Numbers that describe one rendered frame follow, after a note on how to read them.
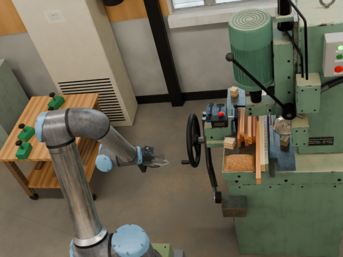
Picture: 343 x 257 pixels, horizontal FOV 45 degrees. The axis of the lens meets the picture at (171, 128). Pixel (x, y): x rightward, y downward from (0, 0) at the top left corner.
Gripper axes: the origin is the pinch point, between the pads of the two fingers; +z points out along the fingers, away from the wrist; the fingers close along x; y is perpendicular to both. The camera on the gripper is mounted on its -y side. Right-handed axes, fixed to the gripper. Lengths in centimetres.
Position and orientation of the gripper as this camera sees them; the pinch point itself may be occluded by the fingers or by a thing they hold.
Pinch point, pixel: (166, 163)
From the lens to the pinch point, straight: 228.7
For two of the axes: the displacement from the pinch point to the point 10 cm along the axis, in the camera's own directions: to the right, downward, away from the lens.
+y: 1.5, -6.8, -7.2
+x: 1.5, -7.0, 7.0
